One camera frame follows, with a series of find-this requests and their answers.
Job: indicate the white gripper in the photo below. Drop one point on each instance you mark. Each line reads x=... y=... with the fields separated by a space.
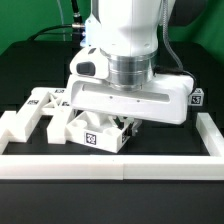
x=128 y=86

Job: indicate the white chair seat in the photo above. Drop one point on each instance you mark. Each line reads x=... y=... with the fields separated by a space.
x=96 y=130

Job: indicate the white tagged cube far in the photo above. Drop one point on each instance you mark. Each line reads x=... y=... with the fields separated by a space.
x=196 y=98

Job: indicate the white U-shaped fence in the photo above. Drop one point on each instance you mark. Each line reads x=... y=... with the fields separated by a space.
x=120 y=167

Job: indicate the white chair back frame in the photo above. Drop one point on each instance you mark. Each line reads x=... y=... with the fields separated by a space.
x=43 y=101

